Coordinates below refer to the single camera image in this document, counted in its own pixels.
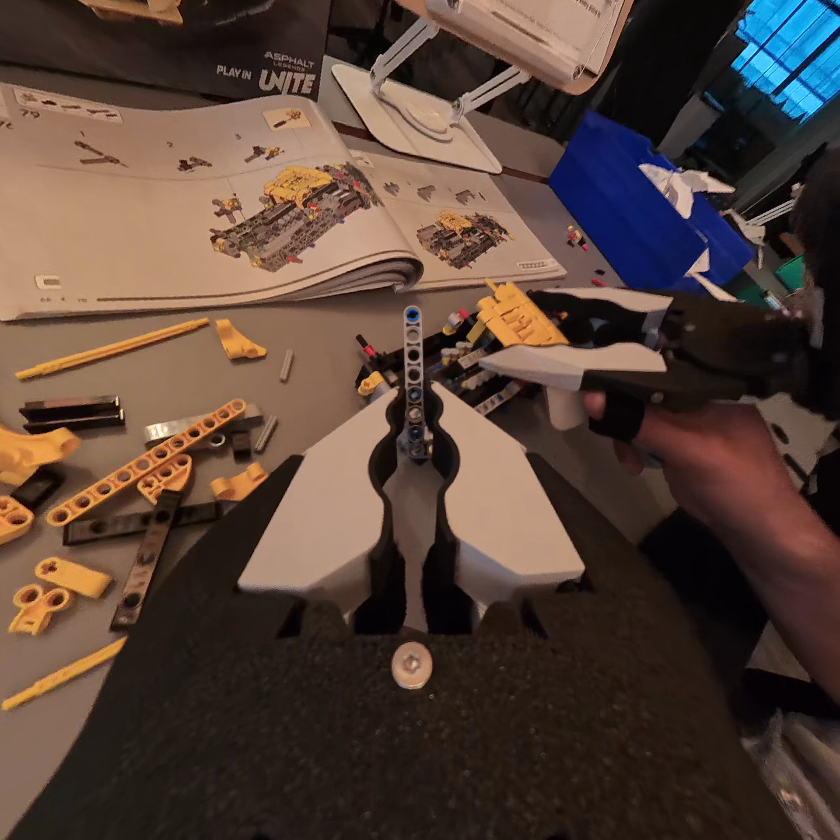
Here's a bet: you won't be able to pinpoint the printed instruction sheet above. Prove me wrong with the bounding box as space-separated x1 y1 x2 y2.
458 0 626 74

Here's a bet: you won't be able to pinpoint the person's right hand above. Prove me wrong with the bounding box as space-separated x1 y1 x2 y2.
583 392 788 526

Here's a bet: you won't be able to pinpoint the person's right forearm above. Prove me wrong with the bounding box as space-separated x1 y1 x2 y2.
689 459 840 704

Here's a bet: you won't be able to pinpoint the toy car set box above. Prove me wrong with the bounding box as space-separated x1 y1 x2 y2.
0 0 333 104

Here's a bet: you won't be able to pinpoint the open instruction booklet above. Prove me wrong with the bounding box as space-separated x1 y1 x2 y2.
0 82 570 324

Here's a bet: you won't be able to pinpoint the blue plastic bin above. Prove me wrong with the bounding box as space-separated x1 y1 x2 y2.
546 109 758 294

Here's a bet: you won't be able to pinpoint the pile of yellow bricks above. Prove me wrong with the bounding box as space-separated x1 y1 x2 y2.
0 390 271 639

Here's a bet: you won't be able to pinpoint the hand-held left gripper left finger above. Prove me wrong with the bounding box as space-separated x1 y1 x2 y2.
238 387 403 618

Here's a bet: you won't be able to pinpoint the pile of small coloured pins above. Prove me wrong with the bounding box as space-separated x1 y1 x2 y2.
564 223 613 287

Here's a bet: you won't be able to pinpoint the long grey holed beam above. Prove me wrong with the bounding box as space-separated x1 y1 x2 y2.
401 304 435 462

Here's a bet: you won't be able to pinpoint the long yellow strip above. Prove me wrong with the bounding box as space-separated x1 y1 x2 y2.
0 635 128 714
14 318 212 383

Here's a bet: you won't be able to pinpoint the yellow black brick car model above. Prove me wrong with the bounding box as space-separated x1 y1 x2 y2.
354 280 573 422

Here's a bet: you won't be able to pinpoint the yellow curved brick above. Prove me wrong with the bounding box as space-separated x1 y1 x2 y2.
214 318 269 362

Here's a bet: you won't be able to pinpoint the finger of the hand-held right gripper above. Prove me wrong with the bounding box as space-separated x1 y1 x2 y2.
478 341 669 395
528 287 676 350

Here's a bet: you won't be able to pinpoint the crumpled white paper bags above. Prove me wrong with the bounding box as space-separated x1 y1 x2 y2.
637 162 744 301

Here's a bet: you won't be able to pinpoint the grey desk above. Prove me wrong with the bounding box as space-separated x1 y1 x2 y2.
0 62 677 821

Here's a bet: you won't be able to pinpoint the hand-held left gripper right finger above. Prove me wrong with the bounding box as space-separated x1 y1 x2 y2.
427 382 586 620

